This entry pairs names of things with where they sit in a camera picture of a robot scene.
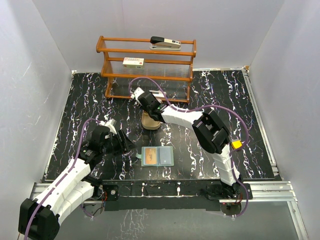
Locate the orange VIP credit card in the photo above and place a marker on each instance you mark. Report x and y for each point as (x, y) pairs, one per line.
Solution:
(150, 156)

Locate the wooden three-tier shelf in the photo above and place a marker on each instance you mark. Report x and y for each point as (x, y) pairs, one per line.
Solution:
(172, 67)

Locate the mint green card holder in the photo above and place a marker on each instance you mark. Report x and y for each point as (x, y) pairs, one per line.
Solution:
(165, 156)

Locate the black grey stapler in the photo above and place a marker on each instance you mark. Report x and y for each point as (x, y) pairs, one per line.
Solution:
(161, 43)

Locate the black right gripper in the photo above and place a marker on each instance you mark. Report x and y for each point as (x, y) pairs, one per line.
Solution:
(143, 108)

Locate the yellow grey small block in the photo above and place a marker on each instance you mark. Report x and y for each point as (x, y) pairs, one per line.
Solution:
(236, 144)

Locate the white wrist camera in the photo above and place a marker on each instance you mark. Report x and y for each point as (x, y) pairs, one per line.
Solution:
(110, 124)
(136, 94)

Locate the black front base bar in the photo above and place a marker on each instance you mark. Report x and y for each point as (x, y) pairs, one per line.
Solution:
(161, 195)

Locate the beige oval card tray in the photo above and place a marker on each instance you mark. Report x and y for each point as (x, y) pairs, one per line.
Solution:
(148, 123)

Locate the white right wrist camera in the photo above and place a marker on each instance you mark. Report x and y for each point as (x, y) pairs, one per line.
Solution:
(136, 94)

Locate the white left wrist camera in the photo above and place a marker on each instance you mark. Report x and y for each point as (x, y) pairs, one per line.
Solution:
(110, 124)

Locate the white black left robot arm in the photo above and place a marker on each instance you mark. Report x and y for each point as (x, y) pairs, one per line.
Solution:
(40, 218)

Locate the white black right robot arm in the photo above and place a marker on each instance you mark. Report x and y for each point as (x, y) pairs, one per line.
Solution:
(211, 133)

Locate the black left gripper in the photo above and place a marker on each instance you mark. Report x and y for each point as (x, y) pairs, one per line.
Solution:
(124, 146)

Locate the white red staples box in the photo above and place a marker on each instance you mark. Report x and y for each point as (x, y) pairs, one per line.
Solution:
(133, 63)

